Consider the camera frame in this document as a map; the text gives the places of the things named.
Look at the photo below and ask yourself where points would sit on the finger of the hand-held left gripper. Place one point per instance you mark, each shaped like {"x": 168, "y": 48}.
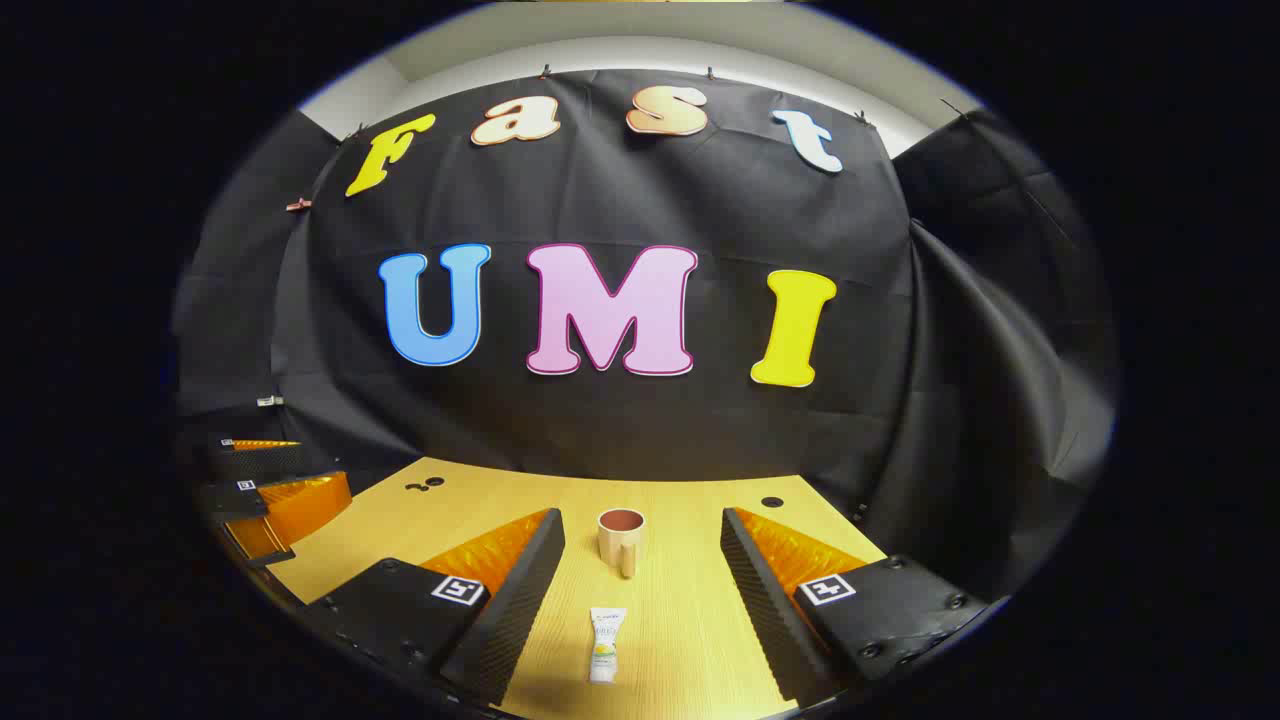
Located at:
{"x": 265, "y": 462}
{"x": 232, "y": 498}

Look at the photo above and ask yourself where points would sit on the beige cup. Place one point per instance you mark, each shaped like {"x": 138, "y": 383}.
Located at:
{"x": 618, "y": 545}

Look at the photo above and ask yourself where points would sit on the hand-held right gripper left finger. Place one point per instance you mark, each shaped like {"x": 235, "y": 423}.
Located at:
{"x": 520, "y": 590}

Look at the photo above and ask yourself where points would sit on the white toothpaste tube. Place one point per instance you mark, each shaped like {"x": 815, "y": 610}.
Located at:
{"x": 605, "y": 645}

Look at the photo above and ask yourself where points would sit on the wooden desktop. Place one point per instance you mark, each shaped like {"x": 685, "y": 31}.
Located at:
{"x": 670, "y": 610}

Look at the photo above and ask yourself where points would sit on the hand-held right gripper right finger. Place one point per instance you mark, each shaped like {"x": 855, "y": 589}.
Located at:
{"x": 762, "y": 600}

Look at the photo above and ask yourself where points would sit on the black backdrop cloth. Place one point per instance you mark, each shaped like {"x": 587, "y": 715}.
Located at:
{"x": 640, "y": 420}

